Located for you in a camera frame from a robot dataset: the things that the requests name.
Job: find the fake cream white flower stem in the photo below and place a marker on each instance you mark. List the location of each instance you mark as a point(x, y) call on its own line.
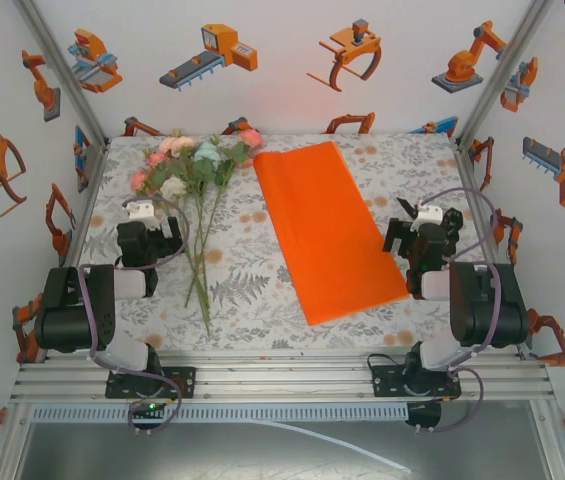
point(172, 187)

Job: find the orange wrapping paper sheet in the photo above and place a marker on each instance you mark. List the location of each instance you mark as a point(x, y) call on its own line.
point(322, 225)

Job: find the fake peach flower stem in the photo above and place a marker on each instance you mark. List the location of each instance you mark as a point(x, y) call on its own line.
point(177, 145)

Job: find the fake pale blue flower stem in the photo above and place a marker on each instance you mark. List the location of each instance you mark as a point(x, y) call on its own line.
point(207, 152)

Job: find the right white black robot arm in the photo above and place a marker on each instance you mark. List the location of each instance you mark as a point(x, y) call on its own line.
point(487, 310)

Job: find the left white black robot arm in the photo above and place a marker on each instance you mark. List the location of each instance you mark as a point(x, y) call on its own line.
point(72, 310)

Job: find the grey floral tablecloth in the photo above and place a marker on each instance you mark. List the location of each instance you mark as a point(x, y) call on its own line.
point(437, 160)

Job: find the small circuit board green light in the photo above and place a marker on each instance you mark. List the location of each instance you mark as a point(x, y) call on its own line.
point(149, 407)

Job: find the thin white tube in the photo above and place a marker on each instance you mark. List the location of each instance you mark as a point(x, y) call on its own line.
point(342, 444)

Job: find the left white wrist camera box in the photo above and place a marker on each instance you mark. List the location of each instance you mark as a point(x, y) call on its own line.
point(141, 212)

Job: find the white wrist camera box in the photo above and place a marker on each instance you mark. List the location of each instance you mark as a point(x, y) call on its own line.
point(141, 212)
point(429, 215)

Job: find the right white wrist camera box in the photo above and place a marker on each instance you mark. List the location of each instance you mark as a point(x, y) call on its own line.
point(429, 215)

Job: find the aluminium side rail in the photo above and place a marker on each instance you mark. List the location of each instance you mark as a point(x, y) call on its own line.
point(88, 200)
point(463, 160)

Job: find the aluminium front frame rails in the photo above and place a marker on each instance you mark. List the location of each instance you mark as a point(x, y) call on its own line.
point(287, 380)

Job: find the aluminium frame post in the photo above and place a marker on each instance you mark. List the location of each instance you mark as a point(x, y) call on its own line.
point(506, 70)
point(62, 70)

